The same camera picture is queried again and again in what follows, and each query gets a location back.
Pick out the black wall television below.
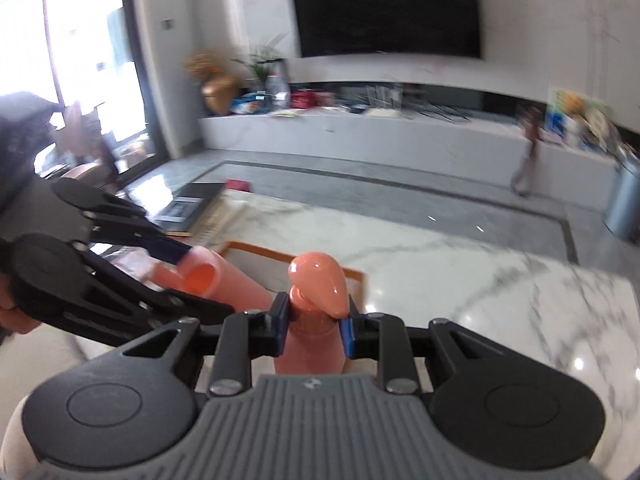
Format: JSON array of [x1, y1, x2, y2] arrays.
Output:
[[289, 0, 483, 59]]

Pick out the brown wooden chair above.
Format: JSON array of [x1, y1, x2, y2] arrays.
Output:
[[50, 100, 123, 192]]

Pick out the gold vase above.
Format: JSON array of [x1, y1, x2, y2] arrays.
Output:
[[200, 72, 239, 117]]

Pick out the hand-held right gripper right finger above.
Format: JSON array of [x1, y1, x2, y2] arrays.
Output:
[[339, 295, 506, 395]]

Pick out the black book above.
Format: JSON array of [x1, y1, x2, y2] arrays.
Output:
[[154, 182, 227, 237]]

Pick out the clear water bottle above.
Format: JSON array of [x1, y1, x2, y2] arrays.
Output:
[[265, 60, 292, 111]]

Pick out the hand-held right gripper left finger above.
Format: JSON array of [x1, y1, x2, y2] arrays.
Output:
[[120, 291, 291, 397]]

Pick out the person's left hand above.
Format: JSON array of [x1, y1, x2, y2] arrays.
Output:
[[0, 280, 43, 335]]

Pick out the white television cabinet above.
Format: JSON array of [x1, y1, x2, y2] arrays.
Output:
[[197, 80, 621, 211]]

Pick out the blue snack packet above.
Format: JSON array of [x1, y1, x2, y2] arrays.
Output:
[[229, 92, 267, 115]]

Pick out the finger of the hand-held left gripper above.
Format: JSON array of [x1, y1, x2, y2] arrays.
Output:
[[65, 244, 237, 349], [82, 199, 194, 267]]

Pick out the beige book stack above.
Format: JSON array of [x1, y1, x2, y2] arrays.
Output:
[[191, 190, 253, 256]]

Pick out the glass sliding door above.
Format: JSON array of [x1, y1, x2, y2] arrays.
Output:
[[0, 0, 168, 163]]

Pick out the red box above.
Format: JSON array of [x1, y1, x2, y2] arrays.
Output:
[[290, 88, 322, 109]]

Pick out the brown upright object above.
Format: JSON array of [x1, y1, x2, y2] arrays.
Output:
[[509, 104, 545, 197]]

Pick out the dark cloth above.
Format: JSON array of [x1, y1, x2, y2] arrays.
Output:
[[0, 91, 67, 181]]

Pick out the colourful toy boxes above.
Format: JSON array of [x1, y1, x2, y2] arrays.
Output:
[[544, 86, 618, 153]]

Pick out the pink pump bottle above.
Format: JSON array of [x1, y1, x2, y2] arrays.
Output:
[[274, 252, 352, 376]]

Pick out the pink cup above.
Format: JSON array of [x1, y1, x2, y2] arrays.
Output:
[[149, 246, 275, 313]]

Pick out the green leafy plant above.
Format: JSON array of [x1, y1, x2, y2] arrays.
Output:
[[232, 34, 290, 86]]

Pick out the grey trash bin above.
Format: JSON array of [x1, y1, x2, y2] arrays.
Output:
[[601, 152, 640, 239]]

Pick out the white box with orange rim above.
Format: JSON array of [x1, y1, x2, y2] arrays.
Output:
[[192, 240, 431, 396]]

